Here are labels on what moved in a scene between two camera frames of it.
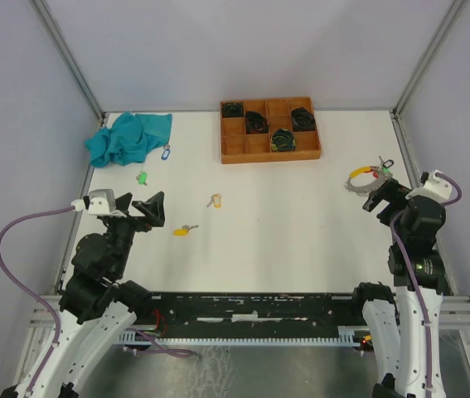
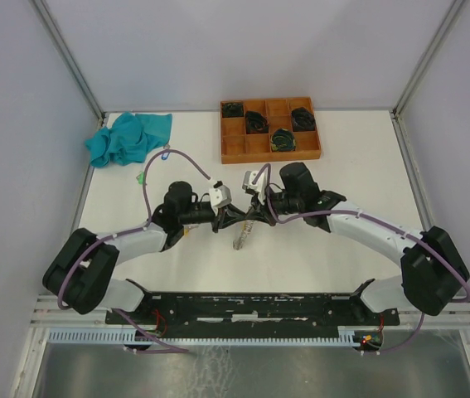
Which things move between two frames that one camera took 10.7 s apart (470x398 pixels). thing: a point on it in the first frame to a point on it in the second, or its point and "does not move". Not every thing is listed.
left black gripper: (153, 208) to (227, 216)
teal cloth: (129, 139) does not move
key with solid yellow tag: (183, 231) does not move
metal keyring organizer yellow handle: (358, 171) to (245, 230)
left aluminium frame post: (70, 60) does not move
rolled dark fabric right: (302, 119) does not move
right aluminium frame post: (454, 13) does not move
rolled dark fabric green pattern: (283, 140) does not move
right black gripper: (391, 191) to (259, 212)
